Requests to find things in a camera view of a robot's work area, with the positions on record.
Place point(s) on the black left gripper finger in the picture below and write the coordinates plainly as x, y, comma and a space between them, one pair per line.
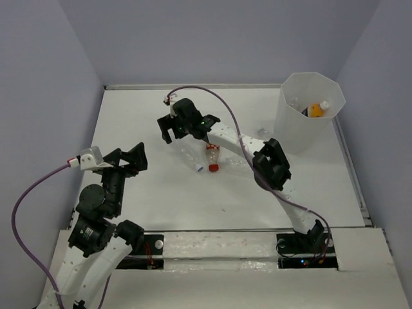
113, 158
135, 158

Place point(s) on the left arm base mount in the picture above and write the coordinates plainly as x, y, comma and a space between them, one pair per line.
149, 256

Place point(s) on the white plastic bin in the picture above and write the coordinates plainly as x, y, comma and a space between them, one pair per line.
307, 103

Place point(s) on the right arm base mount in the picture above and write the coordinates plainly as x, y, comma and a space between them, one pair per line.
292, 255

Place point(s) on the orange juice bottle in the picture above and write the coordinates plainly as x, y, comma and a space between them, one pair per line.
316, 110

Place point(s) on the clear crushed plastic bottle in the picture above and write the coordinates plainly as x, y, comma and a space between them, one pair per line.
191, 160

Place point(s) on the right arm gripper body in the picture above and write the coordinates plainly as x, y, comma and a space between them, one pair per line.
185, 127

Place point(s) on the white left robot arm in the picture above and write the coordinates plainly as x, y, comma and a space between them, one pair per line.
96, 245

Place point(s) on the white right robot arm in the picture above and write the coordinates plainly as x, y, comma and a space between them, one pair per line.
178, 197

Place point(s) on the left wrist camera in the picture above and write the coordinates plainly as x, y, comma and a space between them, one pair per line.
88, 160

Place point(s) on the red cap small bottle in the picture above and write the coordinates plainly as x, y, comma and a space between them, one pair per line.
212, 154

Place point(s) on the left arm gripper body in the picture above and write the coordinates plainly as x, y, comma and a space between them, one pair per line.
115, 179

